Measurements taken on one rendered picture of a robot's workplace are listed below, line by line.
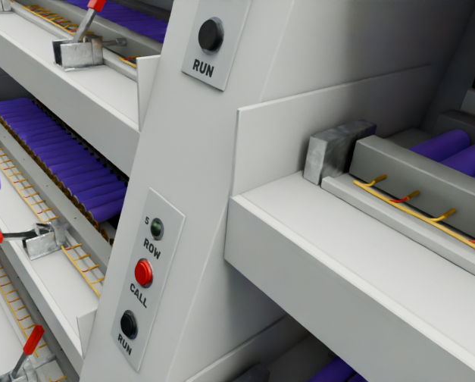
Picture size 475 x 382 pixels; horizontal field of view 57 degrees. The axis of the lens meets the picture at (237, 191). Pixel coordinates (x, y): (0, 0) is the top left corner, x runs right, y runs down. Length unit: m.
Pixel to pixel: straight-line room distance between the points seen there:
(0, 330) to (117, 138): 0.44
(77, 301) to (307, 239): 0.29
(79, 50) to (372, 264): 0.32
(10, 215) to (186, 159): 0.35
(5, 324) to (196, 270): 0.49
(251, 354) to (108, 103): 0.22
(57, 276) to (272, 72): 0.33
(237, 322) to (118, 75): 0.24
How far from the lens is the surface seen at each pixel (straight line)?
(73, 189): 0.58
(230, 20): 0.25
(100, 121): 0.36
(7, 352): 0.69
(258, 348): 0.37
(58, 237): 0.51
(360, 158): 0.27
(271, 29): 0.23
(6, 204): 0.61
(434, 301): 0.20
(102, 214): 0.53
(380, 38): 0.30
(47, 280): 0.48
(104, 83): 0.40
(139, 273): 0.30
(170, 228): 0.28
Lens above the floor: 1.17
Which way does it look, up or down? 19 degrees down
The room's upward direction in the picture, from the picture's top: 19 degrees clockwise
